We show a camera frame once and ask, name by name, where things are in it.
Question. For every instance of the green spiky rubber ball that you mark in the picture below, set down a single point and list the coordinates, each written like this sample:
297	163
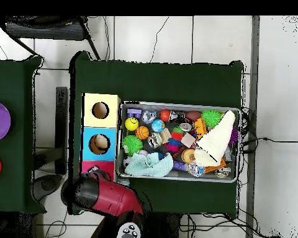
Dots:
132	144
211	117

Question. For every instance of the mint green waffle cloth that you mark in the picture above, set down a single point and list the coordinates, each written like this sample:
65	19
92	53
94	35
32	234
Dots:
149	166

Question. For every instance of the clear plastic bottle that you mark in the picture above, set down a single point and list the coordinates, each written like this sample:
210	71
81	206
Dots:
124	182

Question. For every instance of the cream waffle cloth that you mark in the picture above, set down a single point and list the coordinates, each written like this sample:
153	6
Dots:
216	141

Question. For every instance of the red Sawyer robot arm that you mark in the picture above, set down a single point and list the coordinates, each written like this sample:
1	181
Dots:
109	195

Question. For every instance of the clear mesh bin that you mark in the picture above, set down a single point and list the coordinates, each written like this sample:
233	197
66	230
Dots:
164	105

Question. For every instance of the wooden box with three holes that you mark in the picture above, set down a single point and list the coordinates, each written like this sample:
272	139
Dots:
87	148

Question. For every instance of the small orange basketball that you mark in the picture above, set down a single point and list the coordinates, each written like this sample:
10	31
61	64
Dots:
142	132

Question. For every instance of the blue globe ball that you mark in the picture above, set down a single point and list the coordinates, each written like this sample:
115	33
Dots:
158	125

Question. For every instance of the yellow plastic ball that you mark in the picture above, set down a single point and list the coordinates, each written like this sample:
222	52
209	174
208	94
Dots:
131	123

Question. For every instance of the red-orange ball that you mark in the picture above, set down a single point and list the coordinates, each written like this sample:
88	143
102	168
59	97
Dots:
164	115

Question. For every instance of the toy hamburger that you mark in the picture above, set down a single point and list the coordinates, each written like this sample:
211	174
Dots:
188	155

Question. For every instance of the brown toy football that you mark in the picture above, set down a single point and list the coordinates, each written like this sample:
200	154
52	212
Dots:
193	115

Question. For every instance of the dark green table cloth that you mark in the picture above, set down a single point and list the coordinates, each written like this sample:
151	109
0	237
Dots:
164	81

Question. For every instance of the black upright panel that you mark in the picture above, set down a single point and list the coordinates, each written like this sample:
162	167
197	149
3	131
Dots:
61	124

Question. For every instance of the dark round floor base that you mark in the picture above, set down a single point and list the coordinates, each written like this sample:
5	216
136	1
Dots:
48	184

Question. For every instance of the black office chair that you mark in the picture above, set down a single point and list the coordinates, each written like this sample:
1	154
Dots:
44	31

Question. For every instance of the green cloth side table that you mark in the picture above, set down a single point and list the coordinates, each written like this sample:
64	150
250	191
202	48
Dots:
12	74

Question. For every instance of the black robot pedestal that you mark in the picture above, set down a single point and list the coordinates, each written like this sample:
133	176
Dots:
161	228

